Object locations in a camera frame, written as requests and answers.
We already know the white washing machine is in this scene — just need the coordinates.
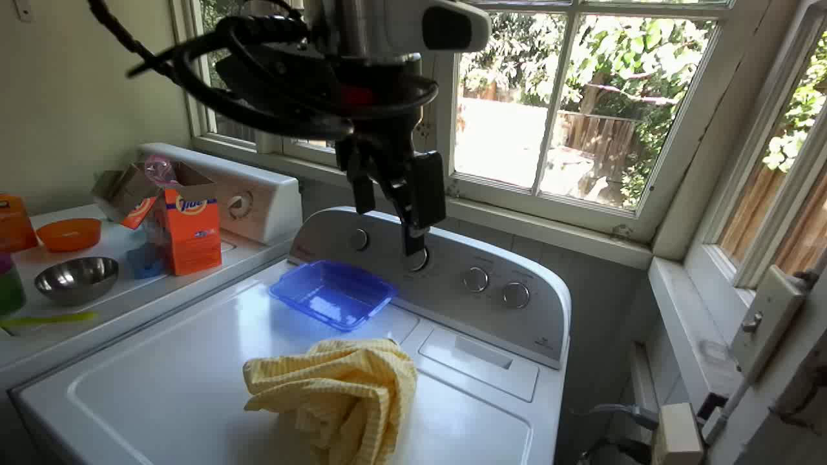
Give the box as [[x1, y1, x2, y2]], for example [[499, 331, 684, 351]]
[[15, 207, 571, 465]]

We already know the yellow waffle cloth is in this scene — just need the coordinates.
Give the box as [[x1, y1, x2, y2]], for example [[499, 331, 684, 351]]
[[242, 338, 419, 465]]

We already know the beige wall plug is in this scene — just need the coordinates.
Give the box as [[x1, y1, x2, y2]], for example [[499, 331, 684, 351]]
[[652, 402, 702, 465]]

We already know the green plastic utensil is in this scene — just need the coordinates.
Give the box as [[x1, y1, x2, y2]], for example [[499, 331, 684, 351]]
[[0, 311, 99, 331]]

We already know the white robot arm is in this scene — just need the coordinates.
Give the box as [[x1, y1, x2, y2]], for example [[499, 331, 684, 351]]
[[306, 0, 490, 257]]

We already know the green purple cup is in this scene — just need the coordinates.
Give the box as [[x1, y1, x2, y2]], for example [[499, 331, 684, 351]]
[[0, 253, 27, 316]]

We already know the blue scoop cup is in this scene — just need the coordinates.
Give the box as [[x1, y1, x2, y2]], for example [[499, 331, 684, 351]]
[[126, 242, 166, 278]]

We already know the blue plastic tray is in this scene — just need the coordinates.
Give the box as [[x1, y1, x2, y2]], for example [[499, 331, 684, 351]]
[[272, 262, 395, 333]]

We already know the black braided cable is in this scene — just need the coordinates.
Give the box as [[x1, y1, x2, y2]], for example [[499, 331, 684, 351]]
[[86, 0, 443, 144]]

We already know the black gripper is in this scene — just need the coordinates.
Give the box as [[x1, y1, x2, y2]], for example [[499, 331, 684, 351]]
[[337, 77, 444, 257]]

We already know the steel bowl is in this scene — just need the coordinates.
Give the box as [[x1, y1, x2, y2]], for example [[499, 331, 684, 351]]
[[33, 257, 120, 308]]

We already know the white dryer machine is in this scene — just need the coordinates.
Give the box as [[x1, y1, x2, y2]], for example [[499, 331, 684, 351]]
[[0, 143, 302, 391]]

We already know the orange plastic bowl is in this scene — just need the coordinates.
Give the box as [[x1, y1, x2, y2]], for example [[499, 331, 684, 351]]
[[36, 218, 101, 253]]

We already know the open brown cardboard box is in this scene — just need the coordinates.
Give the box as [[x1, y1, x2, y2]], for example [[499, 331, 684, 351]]
[[92, 154, 216, 231]]

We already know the orange detergent box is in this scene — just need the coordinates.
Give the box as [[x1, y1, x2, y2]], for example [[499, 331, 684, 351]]
[[163, 189, 222, 277]]

